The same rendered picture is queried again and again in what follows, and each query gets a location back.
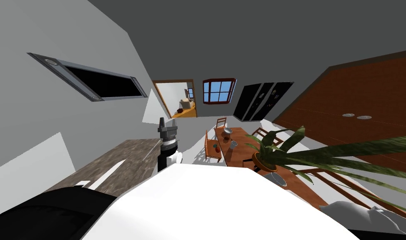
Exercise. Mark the brown wooden dining table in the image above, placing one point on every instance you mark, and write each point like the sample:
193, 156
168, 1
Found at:
239, 155

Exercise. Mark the grey framed black wall screen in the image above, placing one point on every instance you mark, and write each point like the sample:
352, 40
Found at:
103, 83

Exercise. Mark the wooden chair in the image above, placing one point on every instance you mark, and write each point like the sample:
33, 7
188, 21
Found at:
266, 132
209, 150
221, 122

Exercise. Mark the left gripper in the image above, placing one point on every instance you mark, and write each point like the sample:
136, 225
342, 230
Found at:
168, 133

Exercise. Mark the grey mug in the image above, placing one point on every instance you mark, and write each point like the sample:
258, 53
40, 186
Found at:
233, 144

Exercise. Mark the grey metal cup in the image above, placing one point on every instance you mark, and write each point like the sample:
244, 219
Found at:
275, 179

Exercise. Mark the red framed window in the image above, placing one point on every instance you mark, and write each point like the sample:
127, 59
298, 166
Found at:
219, 91

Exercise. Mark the red apple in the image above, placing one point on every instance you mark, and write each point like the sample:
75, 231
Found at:
217, 149

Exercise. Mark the black refrigerator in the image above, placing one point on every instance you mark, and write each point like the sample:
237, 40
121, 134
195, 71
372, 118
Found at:
259, 100

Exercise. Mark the brown wooden cupboard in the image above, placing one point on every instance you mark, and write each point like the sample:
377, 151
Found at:
373, 90

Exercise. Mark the brown marbled counter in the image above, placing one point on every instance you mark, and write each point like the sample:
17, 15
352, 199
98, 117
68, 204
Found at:
123, 160

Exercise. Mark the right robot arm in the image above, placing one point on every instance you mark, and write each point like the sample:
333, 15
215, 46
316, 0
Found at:
363, 216

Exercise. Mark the silver round cupboard knob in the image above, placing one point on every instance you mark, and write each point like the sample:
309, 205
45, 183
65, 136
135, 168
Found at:
348, 115
364, 117

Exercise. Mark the green plant in orange pot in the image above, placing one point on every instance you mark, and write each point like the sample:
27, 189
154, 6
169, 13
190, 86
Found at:
273, 156

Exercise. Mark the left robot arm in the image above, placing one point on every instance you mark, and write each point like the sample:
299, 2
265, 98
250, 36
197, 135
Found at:
39, 216

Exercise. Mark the silver bowl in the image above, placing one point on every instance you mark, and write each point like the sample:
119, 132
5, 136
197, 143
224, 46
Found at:
227, 130

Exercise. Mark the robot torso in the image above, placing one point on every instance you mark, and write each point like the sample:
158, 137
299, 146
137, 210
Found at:
206, 206

